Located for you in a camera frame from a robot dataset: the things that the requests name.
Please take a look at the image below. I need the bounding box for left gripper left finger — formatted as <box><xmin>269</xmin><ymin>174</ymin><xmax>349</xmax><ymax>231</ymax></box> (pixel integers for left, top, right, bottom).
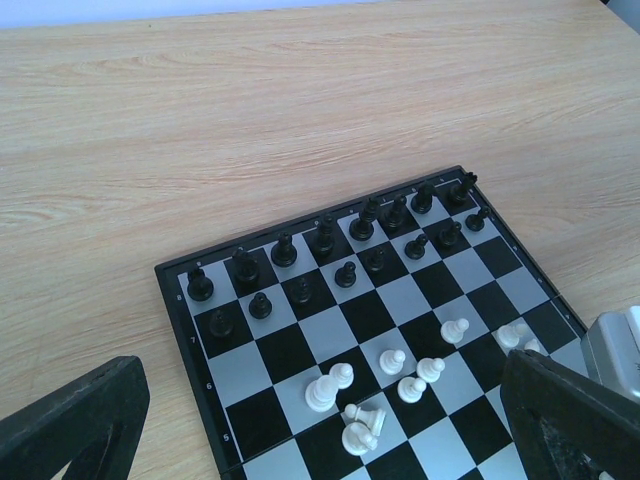
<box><xmin>1</xmin><ymin>356</ymin><xmax>150</xmax><ymax>479</ymax></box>

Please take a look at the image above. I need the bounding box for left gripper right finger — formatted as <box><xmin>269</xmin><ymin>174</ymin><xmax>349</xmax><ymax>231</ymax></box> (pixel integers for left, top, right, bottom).
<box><xmin>500</xmin><ymin>350</ymin><xmax>639</xmax><ymax>479</ymax></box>

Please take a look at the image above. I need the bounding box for black grey chessboard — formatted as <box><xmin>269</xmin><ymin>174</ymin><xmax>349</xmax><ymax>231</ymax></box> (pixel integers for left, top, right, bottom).
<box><xmin>155</xmin><ymin>166</ymin><xmax>586</xmax><ymax>479</ymax></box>

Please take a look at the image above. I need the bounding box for black rook left corner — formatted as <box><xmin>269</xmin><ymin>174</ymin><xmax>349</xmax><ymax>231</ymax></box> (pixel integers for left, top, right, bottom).
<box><xmin>187</xmin><ymin>268</ymin><xmax>215</xmax><ymax>302</ymax></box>

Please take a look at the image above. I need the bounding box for black rook corner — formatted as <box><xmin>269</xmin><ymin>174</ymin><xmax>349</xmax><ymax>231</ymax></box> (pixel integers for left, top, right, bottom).
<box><xmin>187</xmin><ymin>268</ymin><xmax>215</xmax><ymax>302</ymax></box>
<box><xmin>447</xmin><ymin>172</ymin><xmax>478</xmax><ymax>205</ymax></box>

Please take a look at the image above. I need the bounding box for black rook right corner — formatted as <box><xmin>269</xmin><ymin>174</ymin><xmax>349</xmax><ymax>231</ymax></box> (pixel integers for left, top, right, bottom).
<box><xmin>447</xmin><ymin>172</ymin><xmax>478</xmax><ymax>205</ymax></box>

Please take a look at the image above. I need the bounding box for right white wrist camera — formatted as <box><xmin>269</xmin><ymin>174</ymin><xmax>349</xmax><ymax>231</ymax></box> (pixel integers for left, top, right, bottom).
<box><xmin>581</xmin><ymin>305</ymin><xmax>639</xmax><ymax>403</ymax></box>

